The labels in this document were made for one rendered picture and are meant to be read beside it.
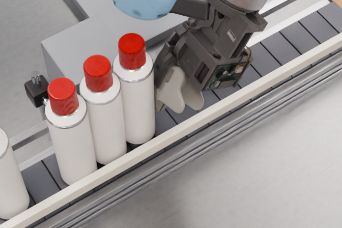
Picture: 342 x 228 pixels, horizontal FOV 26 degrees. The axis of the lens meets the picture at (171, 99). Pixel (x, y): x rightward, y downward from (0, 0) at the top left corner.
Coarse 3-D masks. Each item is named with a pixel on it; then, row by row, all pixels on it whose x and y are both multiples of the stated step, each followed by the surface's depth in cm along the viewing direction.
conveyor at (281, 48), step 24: (312, 24) 118; (336, 24) 118; (264, 48) 115; (288, 48) 115; (312, 48) 115; (264, 72) 112; (216, 96) 111; (168, 120) 108; (216, 120) 108; (48, 168) 103; (48, 192) 101; (48, 216) 99
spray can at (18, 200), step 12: (0, 132) 87; (0, 144) 86; (0, 156) 86; (12, 156) 89; (0, 168) 88; (12, 168) 90; (0, 180) 90; (12, 180) 91; (0, 192) 92; (12, 192) 93; (24, 192) 97; (0, 204) 95; (12, 204) 95; (24, 204) 98; (0, 216) 98; (12, 216) 98
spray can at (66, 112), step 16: (64, 80) 86; (48, 96) 86; (64, 96) 85; (80, 96) 91; (48, 112) 89; (64, 112) 87; (80, 112) 89; (64, 128) 88; (80, 128) 90; (64, 144) 92; (80, 144) 92; (64, 160) 95; (80, 160) 95; (64, 176) 100; (80, 176) 99
